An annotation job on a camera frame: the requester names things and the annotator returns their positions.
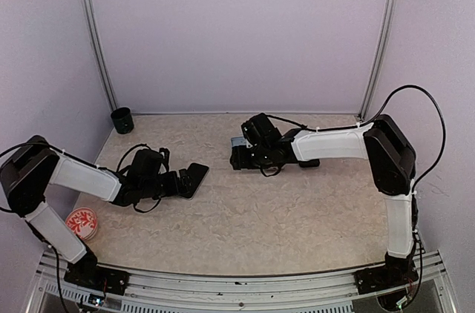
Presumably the large black smartphone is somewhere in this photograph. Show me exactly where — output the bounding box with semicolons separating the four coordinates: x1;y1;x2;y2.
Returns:
298;159;320;168

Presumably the aluminium frame post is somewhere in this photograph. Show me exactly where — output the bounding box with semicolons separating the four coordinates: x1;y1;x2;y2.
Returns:
358;0;397;119
82;0;118;112

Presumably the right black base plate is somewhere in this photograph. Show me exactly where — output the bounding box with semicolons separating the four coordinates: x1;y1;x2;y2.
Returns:
353;254;419;294

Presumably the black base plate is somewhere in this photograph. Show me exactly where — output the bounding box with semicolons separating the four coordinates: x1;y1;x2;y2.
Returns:
353;254;419;294
64;257;130;296

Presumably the front aluminium rail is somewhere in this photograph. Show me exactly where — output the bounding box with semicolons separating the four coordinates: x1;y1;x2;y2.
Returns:
22;251;459;312

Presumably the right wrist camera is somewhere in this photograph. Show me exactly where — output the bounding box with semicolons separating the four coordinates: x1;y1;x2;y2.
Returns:
241;113;282;148

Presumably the left aluminium frame post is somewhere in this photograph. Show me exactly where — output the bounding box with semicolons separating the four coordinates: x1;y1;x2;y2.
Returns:
82;0;118;112

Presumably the right aluminium frame post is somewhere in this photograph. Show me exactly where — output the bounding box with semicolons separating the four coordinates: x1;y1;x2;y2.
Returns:
358;0;397;119

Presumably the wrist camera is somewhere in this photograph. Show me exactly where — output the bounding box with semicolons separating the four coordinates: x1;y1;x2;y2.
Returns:
241;113;282;148
127;148;170;180

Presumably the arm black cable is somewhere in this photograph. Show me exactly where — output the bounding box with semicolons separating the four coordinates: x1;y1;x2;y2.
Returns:
0;142;164;214
266;85;447;188

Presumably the red white round dish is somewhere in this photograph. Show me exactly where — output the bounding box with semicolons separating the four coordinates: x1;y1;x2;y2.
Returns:
65;207;99;240

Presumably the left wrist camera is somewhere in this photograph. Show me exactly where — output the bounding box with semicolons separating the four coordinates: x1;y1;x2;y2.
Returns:
127;148;170;180

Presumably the light blue phone case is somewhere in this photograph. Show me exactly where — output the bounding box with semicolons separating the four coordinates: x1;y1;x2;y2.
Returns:
231;136;247;150

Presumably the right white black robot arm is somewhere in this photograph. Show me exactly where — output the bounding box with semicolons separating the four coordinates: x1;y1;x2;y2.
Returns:
230;113;419;286

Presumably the dark green cup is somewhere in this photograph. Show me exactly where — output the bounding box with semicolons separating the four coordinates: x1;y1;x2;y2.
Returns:
110;107;134;134

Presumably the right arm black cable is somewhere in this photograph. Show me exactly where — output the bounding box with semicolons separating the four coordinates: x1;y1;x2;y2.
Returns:
266;85;447;188

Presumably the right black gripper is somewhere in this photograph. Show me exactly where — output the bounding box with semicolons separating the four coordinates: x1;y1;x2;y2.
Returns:
232;142;272;168

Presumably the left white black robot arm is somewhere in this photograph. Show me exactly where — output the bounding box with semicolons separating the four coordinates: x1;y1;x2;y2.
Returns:
1;136;209;287

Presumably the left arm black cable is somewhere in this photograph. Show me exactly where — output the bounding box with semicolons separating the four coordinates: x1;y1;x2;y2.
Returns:
0;142;164;214

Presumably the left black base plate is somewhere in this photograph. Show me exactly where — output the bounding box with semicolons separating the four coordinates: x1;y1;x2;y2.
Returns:
64;257;130;296

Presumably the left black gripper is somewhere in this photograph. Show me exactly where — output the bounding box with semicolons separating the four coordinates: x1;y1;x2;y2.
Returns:
140;168;195;200

